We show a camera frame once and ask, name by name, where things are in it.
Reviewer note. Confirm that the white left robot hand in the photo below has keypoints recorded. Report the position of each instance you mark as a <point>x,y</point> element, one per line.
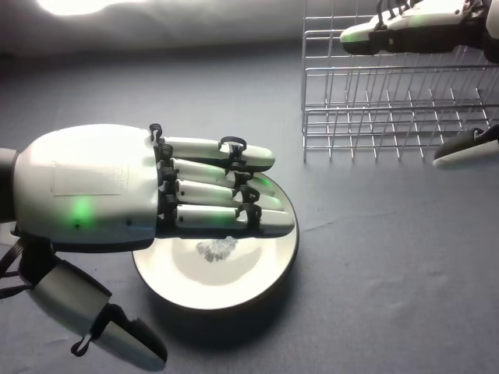
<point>93,187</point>

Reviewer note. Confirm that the white cloth backdrop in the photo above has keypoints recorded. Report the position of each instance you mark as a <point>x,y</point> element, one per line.
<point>195,23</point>

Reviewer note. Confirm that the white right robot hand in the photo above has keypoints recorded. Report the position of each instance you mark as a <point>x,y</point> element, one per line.
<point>413,35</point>

